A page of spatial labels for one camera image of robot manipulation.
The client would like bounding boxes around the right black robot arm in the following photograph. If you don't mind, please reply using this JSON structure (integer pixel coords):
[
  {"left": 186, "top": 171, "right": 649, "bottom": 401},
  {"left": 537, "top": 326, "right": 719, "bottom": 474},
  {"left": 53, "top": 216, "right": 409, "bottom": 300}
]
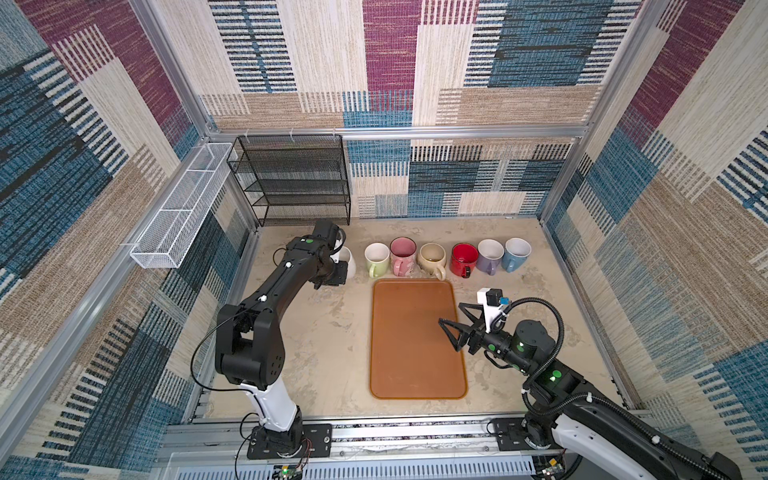
[{"left": 438, "top": 289, "right": 742, "bottom": 479}]

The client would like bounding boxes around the red mug black handle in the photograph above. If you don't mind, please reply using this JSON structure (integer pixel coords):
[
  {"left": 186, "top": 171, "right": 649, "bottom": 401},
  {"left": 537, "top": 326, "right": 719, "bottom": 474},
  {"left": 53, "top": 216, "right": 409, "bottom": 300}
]
[{"left": 449, "top": 243, "right": 479, "bottom": 279}]

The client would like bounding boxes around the orange plastic tray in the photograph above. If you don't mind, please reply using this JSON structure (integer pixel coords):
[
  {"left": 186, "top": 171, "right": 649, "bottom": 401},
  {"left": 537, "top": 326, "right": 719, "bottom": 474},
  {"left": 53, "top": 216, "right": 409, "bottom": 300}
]
[{"left": 369, "top": 278, "right": 468, "bottom": 400}]

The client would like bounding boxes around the black wire shelf rack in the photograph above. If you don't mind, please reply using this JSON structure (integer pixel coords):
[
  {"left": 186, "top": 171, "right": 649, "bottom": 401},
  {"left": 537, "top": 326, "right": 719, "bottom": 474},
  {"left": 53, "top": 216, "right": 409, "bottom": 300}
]
[{"left": 228, "top": 134, "right": 351, "bottom": 227}]

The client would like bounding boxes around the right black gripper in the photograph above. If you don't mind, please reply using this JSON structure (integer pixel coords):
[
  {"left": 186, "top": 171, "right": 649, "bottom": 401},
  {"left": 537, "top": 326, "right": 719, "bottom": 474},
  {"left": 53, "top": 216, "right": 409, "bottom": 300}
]
[{"left": 438, "top": 302, "right": 532, "bottom": 375}]

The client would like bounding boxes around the white wire mesh basket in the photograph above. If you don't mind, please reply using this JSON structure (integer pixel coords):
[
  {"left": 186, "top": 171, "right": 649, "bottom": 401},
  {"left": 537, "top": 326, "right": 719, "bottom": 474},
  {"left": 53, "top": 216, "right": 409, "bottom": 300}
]
[{"left": 130, "top": 143, "right": 233, "bottom": 269}]

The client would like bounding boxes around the cream marbled mug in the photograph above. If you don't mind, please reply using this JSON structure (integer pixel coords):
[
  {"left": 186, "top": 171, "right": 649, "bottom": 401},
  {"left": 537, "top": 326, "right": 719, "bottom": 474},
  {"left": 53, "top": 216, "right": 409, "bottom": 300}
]
[{"left": 417, "top": 242, "right": 447, "bottom": 281}]

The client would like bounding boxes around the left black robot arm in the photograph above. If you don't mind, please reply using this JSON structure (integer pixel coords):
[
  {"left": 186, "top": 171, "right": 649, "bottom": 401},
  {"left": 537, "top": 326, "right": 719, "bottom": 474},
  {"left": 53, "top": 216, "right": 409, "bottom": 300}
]
[{"left": 214, "top": 220, "right": 348, "bottom": 457}]

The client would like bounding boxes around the blue mug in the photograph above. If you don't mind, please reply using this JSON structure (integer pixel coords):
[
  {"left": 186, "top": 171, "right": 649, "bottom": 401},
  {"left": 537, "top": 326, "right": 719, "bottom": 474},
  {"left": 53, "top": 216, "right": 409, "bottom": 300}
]
[{"left": 502, "top": 238, "right": 532, "bottom": 273}]

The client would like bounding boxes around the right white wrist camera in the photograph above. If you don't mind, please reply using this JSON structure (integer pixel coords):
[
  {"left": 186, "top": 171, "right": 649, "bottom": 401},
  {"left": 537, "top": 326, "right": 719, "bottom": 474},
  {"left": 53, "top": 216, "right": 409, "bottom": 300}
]
[{"left": 477, "top": 288, "right": 510, "bottom": 333}]

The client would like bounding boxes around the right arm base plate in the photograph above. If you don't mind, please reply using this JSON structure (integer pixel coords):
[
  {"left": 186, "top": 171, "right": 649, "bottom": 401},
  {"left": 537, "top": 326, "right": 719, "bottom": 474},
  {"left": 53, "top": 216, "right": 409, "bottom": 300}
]
[{"left": 490, "top": 416, "right": 537, "bottom": 452}]

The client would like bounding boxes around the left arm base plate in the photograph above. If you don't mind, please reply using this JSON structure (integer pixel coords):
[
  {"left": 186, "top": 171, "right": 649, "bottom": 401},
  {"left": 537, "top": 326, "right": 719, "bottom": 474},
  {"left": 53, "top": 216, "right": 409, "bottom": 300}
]
[{"left": 246, "top": 423, "right": 333, "bottom": 460}]

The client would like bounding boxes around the light green mug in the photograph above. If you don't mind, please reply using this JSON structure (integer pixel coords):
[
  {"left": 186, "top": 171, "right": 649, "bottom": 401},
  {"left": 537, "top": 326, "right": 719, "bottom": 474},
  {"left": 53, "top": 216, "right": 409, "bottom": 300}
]
[{"left": 364, "top": 242, "right": 391, "bottom": 279}]

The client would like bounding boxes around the purple mug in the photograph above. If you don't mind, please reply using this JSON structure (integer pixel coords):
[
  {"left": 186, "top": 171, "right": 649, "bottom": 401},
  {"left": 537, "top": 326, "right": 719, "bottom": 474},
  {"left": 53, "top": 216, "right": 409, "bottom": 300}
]
[{"left": 476, "top": 239, "right": 505, "bottom": 276}]

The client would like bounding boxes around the white mug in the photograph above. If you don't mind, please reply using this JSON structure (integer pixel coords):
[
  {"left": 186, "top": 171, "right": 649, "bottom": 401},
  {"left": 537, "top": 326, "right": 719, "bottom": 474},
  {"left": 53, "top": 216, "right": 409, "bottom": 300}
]
[{"left": 334, "top": 246, "right": 357, "bottom": 283}]

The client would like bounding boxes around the pink ghost pattern mug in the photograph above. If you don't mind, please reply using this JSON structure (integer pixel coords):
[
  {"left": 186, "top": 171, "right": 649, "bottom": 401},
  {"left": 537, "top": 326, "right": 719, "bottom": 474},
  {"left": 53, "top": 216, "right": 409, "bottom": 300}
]
[{"left": 389, "top": 236, "right": 417, "bottom": 277}]

